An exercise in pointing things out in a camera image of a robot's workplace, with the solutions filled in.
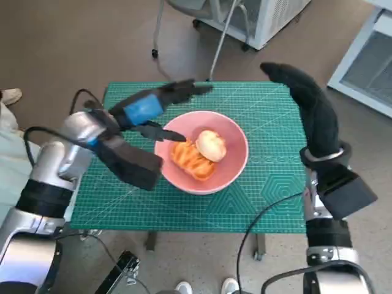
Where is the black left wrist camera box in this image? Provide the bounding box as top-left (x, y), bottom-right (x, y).
top-left (96, 135), bottom-right (164, 192)

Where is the grey office chair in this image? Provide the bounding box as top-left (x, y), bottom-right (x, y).
top-left (150, 0), bottom-right (249, 82)

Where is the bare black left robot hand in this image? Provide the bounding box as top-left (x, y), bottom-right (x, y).
top-left (108, 78), bottom-right (214, 143)

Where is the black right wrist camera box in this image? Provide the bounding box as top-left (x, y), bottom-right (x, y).
top-left (317, 163), bottom-right (379, 221)

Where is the dark table leg with caster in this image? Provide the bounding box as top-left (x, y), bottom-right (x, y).
top-left (252, 233), bottom-right (267, 262)

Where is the white shoe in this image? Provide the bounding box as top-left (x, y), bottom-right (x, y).
top-left (175, 281), bottom-right (193, 294)
top-left (220, 277), bottom-right (241, 294)

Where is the thin black floor cable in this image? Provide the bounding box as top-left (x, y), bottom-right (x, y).
top-left (56, 232), bottom-right (151, 294)

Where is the long toasted bread loaf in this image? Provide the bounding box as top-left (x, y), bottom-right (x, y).
top-left (170, 138), bottom-right (217, 183)

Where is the pink bowl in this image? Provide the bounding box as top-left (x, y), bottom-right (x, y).
top-left (154, 110), bottom-right (249, 196)

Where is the white mesh-sided cabinet on casters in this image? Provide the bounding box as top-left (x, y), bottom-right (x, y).
top-left (192, 0), bottom-right (314, 51)

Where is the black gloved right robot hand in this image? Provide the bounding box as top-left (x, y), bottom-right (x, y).
top-left (259, 62), bottom-right (341, 160)

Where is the round pale bread bun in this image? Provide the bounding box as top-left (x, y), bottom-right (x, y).
top-left (195, 129), bottom-right (228, 163)

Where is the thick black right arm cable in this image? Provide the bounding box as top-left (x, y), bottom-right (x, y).
top-left (260, 264), bottom-right (376, 294)

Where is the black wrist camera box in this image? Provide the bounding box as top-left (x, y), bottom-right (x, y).
top-left (96, 135), bottom-right (164, 192)
top-left (317, 163), bottom-right (379, 221)

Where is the glossy black bracket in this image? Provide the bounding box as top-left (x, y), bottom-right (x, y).
top-left (93, 249), bottom-right (142, 294)

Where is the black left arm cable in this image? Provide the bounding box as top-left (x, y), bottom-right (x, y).
top-left (23, 88), bottom-right (105, 168)

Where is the green cutting mat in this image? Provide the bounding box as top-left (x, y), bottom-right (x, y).
top-left (70, 81), bottom-right (307, 235)

